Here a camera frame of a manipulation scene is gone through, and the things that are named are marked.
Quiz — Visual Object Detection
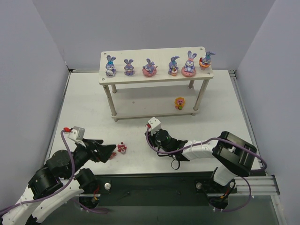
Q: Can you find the pink bear cake toy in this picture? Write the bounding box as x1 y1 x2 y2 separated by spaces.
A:
117 142 127 154

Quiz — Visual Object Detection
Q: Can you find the pink bear sunflower toy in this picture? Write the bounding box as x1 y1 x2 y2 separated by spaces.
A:
174 97 185 110

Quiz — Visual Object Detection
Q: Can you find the small purple bunny with strawberry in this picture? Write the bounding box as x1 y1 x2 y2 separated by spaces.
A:
168 56 180 76

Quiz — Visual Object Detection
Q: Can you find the purple bunny sitting toy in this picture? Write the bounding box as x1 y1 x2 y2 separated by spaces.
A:
124 59 135 76

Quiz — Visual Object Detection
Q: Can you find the purple bunny blue bow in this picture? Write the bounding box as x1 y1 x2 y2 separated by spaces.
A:
105 55 116 76

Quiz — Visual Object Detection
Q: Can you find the purple bunny red base toy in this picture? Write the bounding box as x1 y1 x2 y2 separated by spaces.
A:
199 51 215 70

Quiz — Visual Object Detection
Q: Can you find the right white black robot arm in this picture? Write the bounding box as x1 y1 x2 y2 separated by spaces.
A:
145 128 258 186

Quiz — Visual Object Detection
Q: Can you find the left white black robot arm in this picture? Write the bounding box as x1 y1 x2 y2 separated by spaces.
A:
0 139 116 225

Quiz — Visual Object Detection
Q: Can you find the white wooden two-tier shelf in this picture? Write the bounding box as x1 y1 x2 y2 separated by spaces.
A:
99 46 214 121

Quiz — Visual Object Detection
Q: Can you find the pink strawberry cake toy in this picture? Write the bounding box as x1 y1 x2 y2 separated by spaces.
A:
109 152 117 160

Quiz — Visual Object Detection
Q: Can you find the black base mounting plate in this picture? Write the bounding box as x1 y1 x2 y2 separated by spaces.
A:
67 174 237 207

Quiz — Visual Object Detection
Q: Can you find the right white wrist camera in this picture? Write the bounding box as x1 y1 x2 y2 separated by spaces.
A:
147 117 161 135

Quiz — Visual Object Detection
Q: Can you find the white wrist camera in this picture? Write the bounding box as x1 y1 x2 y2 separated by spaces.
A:
147 117 161 135
63 126 85 146

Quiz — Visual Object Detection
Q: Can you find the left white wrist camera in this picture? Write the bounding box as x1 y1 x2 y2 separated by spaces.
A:
63 126 85 146

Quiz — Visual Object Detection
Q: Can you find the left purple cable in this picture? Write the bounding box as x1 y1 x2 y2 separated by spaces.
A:
0 130 77 211

